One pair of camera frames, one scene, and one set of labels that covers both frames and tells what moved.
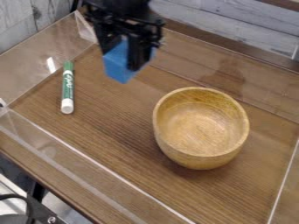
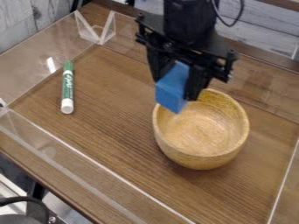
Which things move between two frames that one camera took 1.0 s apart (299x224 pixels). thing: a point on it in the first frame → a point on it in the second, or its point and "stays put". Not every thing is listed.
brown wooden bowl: x=200 y=126 stays put
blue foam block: x=116 y=62 → x=172 y=87
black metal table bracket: x=40 y=212 stays put
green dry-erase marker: x=67 y=101 stays put
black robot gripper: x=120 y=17 → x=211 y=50
